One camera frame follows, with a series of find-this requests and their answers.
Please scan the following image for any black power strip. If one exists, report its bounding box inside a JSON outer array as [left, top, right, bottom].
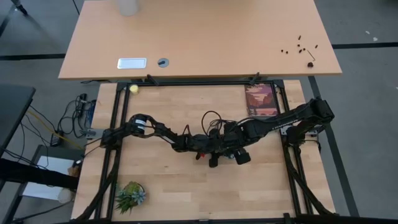
[[77, 92, 88, 118]]

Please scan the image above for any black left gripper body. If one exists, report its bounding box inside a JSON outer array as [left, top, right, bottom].
[[192, 136, 220, 155]]

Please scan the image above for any dark grey side table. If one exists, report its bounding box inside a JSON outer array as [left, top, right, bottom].
[[0, 83, 37, 156]]

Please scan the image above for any silver desk plate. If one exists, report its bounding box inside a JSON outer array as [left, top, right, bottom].
[[116, 57, 147, 70]]

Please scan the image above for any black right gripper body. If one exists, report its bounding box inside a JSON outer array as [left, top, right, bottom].
[[217, 121, 248, 153]]

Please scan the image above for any black power adapter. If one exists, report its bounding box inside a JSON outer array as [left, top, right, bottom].
[[50, 132, 62, 147]]

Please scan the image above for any white box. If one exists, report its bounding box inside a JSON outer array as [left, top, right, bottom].
[[21, 154, 77, 202]]

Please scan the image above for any black tripod leg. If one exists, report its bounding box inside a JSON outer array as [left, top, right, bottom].
[[9, 0, 29, 16]]

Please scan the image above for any clear plastic cup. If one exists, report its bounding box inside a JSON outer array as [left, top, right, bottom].
[[57, 188, 74, 204]]

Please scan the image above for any black frame clamp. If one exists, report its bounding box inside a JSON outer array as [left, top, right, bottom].
[[248, 72, 261, 86], [146, 73, 160, 86]]

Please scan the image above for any black bar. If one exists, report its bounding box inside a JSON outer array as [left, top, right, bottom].
[[0, 157, 79, 190]]

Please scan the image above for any light wood desk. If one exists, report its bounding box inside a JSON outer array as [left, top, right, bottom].
[[58, 0, 343, 81]]

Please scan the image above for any green succulent plant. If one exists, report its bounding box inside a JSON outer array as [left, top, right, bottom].
[[114, 181, 147, 215]]

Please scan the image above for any yellow floor cable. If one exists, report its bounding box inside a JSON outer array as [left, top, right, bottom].
[[26, 108, 83, 150]]

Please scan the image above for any white cylinder cup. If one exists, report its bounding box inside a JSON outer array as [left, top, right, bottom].
[[116, 0, 140, 17]]

